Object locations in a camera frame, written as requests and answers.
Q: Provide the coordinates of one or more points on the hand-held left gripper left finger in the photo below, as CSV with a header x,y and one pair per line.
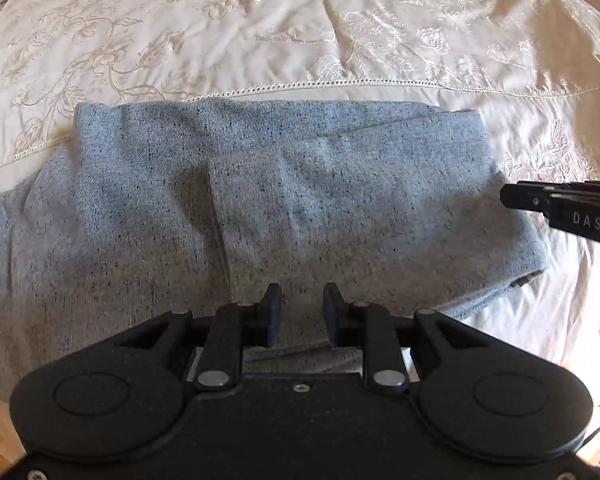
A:
x,y
272,317

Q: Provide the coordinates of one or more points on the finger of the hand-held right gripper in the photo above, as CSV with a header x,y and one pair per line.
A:
x,y
522,197

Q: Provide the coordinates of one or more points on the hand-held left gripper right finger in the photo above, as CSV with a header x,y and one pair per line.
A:
x,y
334,317

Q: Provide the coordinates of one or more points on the grey-blue knitted sweater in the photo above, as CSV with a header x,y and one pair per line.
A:
x,y
130,210

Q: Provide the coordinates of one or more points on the cream embroidered bedspread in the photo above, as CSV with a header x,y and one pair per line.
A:
x,y
290,25

